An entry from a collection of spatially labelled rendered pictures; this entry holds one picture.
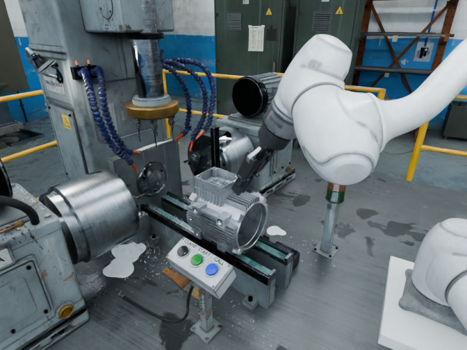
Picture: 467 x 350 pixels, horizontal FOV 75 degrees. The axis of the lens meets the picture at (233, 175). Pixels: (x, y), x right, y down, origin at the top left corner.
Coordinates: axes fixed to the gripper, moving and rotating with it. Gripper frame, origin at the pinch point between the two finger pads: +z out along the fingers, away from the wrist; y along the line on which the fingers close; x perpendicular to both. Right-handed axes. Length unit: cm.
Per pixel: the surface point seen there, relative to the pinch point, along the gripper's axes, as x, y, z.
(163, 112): -37.6, -3.4, 7.8
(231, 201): -0.7, -2.3, 11.1
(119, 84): -64, -5, 17
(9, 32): -512, -123, 269
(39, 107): -455, -139, 380
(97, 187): -28.6, 23.2, 21.7
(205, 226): -1.0, 3.6, 21.4
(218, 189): -5.5, -0.9, 10.3
